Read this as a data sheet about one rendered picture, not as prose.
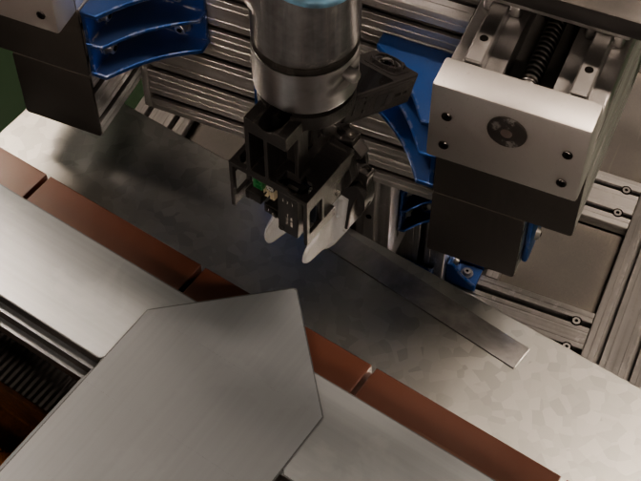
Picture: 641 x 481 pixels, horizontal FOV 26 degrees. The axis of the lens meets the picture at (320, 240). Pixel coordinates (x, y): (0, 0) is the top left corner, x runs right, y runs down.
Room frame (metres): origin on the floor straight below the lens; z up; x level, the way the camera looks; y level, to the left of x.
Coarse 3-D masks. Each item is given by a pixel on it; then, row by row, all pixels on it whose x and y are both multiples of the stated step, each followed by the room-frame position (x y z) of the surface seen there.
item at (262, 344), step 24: (168, 312) 0.64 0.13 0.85; (192, 312) 0.64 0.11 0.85; (216, 312) 0.64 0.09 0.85; (240, 312) 0.64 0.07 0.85; (264, 312) 0.64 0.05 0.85; (192, 336) 0.62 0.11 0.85; (216, 336) 0.62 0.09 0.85; (240, 336) 0.62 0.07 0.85; (264, 336) 0.62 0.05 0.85; (288, 336) 0.62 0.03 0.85; (240, 360) 0.59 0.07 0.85; (264, 360) 0.59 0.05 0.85; (288, 360) 0.59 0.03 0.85; (288, 384) 0.57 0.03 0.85; (312, 384) 0.57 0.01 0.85; (312, 408) 0.55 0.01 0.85
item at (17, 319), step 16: (0, 304) 0.66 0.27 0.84; (0, 320) 0.65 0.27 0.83; (16, 320) 0.64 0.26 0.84; (32, 320) 0.64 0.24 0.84; (16, 336) 0.63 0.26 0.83; (32, 336) 0.63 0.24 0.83; (48, 336) 0.62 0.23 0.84; (48, 352) 0.62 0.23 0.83; (64, 352) 0.61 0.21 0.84; (80, 352) 0.61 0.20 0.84; (64, 368) 0.60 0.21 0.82; (80, 368) 0.60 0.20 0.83; (48, 416) 0.55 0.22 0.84; (32, 432) 0.53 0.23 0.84; (16, 448) 0.53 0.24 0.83; (288, 480) 0.49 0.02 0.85
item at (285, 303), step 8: (288, 288) 0.66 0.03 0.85; (248, 296) 0.66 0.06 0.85; (256, 296) 0.66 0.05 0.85; (264, 296) 0.66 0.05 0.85; (272, 296) 0.66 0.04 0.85; (280, 296) 0.66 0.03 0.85; (288, 296) 0.66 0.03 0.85; (296, 296) 0.66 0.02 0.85; (264, 304) 0.65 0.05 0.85; (272, 304) 0.65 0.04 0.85; (280, 304) 0.65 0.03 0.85; (288, 304) 0.65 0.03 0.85; (296, 304) 0.65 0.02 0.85; (280, 312) 0.64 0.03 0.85; (288, 312) 0.64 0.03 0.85; (296, 312) 0.64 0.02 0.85; (288, 320) 0.63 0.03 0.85; (296, 320) 0.63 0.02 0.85; (304, 328) 0.62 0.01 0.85
